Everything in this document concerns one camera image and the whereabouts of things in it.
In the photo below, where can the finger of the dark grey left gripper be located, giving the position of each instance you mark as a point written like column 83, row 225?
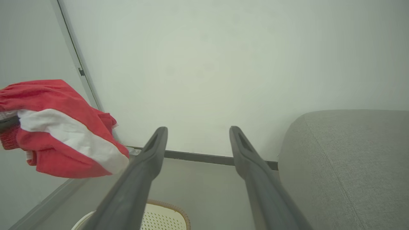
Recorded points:
column 9, row 122

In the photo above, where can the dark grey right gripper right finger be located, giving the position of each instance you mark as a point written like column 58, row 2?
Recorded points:
column 265, row 191

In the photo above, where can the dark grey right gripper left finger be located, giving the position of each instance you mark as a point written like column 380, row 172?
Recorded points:
column 137, row 188

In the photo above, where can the red shorts with white stripe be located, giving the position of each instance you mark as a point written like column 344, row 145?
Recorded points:
column 64, row 140

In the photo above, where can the cream perforated plastic laundry basket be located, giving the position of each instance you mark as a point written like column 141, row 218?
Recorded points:
column 163, row 218

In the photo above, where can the small black clip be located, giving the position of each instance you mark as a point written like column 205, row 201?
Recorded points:
column 81, row 72

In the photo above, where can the grey floor skirting strip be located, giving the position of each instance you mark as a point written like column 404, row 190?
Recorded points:
column 41, row 204

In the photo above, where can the grey fabric sofa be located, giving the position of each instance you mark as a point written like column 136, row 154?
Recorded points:
column 351, row 166

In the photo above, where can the black wall baseboard strip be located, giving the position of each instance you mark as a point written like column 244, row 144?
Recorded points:
column 198, row 157

